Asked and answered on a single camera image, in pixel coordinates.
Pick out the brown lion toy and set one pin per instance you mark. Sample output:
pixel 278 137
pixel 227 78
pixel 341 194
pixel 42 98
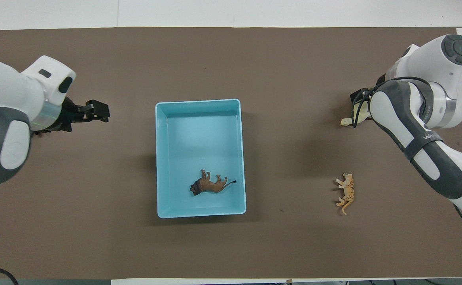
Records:
pixel 209 186

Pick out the light blue storage box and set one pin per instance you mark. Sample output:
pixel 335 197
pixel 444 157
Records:
pixel 183 150

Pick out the cream llama toy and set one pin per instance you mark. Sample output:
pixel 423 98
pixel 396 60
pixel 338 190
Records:
pixel 360 111

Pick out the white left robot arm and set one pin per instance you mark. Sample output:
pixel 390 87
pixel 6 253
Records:
pixel 5 103

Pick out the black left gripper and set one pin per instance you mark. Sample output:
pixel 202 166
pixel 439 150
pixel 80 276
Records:
pixel 71 114

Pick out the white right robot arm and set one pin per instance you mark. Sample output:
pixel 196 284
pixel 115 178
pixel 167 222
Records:
pixel 432 118

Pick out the orange striped tiger toy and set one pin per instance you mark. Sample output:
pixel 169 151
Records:
pixel 348 192

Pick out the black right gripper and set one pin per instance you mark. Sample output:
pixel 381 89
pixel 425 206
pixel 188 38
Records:
pixel 358 96

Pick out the brown table mat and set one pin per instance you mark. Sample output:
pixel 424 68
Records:
pixel 294 245

